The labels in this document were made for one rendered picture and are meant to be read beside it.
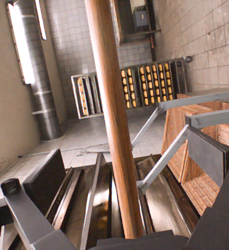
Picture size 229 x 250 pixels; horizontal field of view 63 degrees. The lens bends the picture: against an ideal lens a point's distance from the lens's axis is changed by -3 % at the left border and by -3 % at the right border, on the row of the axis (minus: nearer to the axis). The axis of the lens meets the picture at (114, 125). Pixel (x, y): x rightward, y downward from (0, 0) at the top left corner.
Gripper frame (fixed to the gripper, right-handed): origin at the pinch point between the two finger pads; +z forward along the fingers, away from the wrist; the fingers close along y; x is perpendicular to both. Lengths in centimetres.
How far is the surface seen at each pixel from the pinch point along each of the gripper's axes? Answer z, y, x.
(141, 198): 39, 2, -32
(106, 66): 6.8, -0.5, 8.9
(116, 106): 6.8, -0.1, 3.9
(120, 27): 424, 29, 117
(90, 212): 67, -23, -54
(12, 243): 68, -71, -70
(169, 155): 47, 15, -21
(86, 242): 47, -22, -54
